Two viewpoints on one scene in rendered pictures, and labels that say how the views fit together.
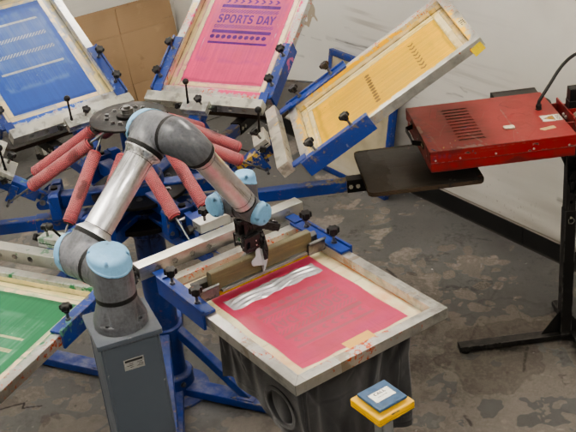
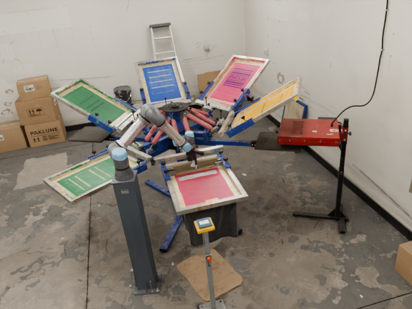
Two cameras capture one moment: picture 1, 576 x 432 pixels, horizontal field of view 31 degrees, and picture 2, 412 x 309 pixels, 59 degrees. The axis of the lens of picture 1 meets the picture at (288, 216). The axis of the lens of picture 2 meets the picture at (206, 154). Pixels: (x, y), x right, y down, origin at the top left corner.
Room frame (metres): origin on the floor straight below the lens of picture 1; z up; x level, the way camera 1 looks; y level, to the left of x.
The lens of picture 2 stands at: (0.33, -1.05, 2.66)
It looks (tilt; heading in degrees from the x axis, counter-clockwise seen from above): 27 degrees down; 21
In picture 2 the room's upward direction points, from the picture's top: 6 degrees counter-clockwise
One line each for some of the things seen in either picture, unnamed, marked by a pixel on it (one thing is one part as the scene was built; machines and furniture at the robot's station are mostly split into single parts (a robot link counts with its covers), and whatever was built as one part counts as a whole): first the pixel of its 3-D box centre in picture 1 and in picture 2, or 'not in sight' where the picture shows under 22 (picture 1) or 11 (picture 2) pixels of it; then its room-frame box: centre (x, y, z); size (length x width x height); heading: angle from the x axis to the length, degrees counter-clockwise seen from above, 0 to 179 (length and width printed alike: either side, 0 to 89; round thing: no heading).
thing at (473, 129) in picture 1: (492, 130); (309, 132); (3.84, -0.85, 1.06); 0.61 x 0.46 x 0.12; 93
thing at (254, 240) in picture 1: (249, 231); (190, 153); (3.04, 0.13, 1.15); 0.09 x 0.08 x 0.12; 123
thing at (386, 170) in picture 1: (309, 187); (237, 142); (3.80, -0.10, 0.91); 1.34 x 0.40 x 0.08; 93
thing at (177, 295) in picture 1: (185, 300); (165, 173); (2.93, 0.36, 0.97); 0.30 x 0.05 x 0.07; 33
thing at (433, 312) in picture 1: (297, 297); (201, 181); (2.88, 0.00, 0.97); 0.79 x 0.58 x 0.04; 33
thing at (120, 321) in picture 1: (118, 306); (122, 170); (2.49, 0.49, 1.25); 0.15 x 0.15 x 0.10
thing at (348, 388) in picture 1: (358, 398); (212, 222); (2.64, -0.16, 0.74); 0.45 x 0.03 x 0.43; 123
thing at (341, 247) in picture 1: (321, 241); (223, 162); (3.23, -0.11, 0.97); 0.30 x 0.05 x 0.07; 33
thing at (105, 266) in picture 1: (110, 270); (119, 157); (2.50, 0.50, 1.37); 0.13 x 0.12 x 0.14; 45
